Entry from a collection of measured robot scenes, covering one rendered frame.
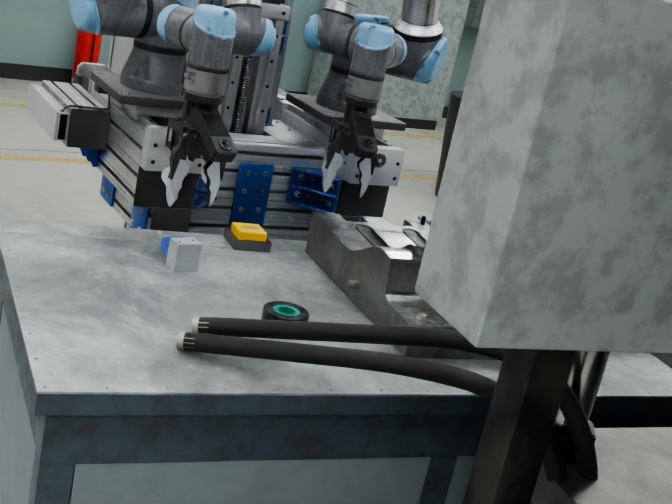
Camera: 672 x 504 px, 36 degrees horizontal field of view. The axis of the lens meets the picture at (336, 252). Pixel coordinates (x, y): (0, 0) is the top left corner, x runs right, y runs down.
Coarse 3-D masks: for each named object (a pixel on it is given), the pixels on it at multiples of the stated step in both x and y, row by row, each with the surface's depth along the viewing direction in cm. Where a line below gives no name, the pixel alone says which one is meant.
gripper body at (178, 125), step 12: (192, 96) 185; (192, 108) 189; (180, 120) 193; (192, 120) 188; (168, 132) 192; (180, 132) 188; (192, 132) 187; (168, 144) 192; (192, 144) 187; (192, 156) 188; (204, 156) 190
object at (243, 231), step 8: (232, 224) 217; (240, 224) 217; (248, 224) 218; (256, 224) 219; (240, 232) 212; (248, 232) 213; (256, 232) 214; (264, 232) 215; (256, 240) 214; (264, 240) 215
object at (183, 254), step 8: (160, 232) 203; (168, 240) 197; (176, 240) 194; (184, 240) 195; (192, 240) 196; (160, 248) 199; (168, 248) 195; (176, 248) 193; (184, 248) 193; (192, 248) 194; (200, 248) 195; (168, 256) 195; (176, 256) 193; (184, 256) 194; (192, 256) 195; (168, 264) 195; (176, 264) 193; (184, 264) 194; (192, 264) 195
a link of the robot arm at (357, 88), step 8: (352, 80) 216; (360, 80) 215; (368, 80) 222; (352, 88) 216; (360, 88) 215; (368, 88) 215; (376, 88) 216; (352, 96) 217; (360, 96) 216; (368, 96) 216; (376, 96) 217
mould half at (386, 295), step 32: (320, 224) 214; (352, 224) 215; (384, 224) 220; (416, 224) 225; (320, 256) 213; (352, 256) 199; (384, 256) 187; (416, 256) 188; (352, 288) 198; (384, 288) 186; (384, 320) 186; (416, 320) 179; (416, 352) 178; (448, 352) 181
